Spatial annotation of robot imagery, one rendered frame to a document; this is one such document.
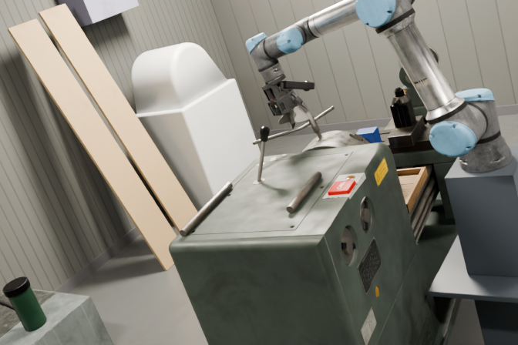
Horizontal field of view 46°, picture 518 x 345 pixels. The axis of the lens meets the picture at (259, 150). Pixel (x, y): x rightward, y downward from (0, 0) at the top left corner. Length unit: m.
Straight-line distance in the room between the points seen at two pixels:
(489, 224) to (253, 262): 0.77
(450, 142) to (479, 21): 3.48
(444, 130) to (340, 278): 0.51
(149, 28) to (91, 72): 1.11
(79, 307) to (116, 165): 1.18
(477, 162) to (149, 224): 2.98
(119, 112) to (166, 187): 0.65
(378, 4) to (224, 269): 0.81
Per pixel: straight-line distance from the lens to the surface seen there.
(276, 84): 2.05
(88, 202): 4.94
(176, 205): 4.64
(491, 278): 2.07
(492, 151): 1.92
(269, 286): 1.59
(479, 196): 1.93
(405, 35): 1.72
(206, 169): 4.68
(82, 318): 3.72
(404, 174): 2.54
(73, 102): 4.45
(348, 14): 1.94
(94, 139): 4.43
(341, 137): 2.10
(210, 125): 4.74
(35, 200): 4.68
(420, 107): 3.15
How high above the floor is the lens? 1.93
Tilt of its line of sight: 18 degrees down
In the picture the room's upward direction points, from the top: 19 degrees counter-clockwise
